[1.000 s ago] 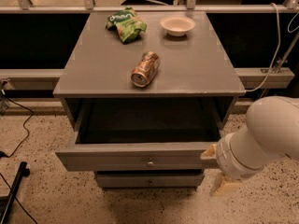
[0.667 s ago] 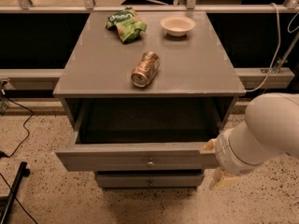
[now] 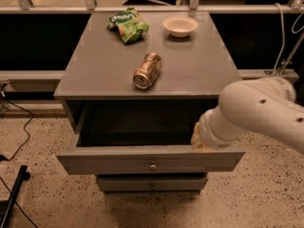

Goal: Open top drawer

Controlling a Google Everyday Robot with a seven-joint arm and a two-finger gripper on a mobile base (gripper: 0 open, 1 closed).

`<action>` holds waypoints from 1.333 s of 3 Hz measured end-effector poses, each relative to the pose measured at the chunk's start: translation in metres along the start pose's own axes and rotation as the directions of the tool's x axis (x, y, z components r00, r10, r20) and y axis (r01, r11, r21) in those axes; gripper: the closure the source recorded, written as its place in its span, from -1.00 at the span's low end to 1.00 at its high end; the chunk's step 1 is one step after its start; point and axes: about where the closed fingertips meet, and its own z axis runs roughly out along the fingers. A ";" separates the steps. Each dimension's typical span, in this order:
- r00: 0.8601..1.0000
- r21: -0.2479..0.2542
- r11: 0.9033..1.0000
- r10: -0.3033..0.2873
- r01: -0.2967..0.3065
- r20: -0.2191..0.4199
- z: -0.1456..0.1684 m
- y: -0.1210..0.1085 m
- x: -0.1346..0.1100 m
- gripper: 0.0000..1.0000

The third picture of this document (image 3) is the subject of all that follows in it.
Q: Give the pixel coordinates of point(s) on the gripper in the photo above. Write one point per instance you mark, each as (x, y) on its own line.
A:
(205, 133)

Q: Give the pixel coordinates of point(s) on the grey top drawer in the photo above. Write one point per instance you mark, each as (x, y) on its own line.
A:
(80, 159)

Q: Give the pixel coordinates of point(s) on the grey drawer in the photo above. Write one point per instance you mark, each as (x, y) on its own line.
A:
(158, 182)
(80, 159)

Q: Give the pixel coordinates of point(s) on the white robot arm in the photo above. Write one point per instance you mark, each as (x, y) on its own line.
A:
(265, 106)

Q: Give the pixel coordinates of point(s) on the grey drawer cabinet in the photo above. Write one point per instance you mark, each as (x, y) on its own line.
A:
(100, 75)

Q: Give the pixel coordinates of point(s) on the grey bottom drawer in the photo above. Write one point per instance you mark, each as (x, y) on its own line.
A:
(158, 182)

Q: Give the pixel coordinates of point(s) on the copper soda can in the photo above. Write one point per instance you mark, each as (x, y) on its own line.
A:
(149, 70)

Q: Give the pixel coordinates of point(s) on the white bowl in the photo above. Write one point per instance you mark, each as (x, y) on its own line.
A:
(180, 26)

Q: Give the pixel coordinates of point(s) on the green chip bag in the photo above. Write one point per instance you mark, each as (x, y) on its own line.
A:
(129, 24)

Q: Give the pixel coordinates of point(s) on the black stand leg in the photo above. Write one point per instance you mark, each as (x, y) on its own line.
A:
(6, 205)

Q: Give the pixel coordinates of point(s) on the metal railing frame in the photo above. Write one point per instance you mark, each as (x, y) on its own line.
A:
(152, 8)

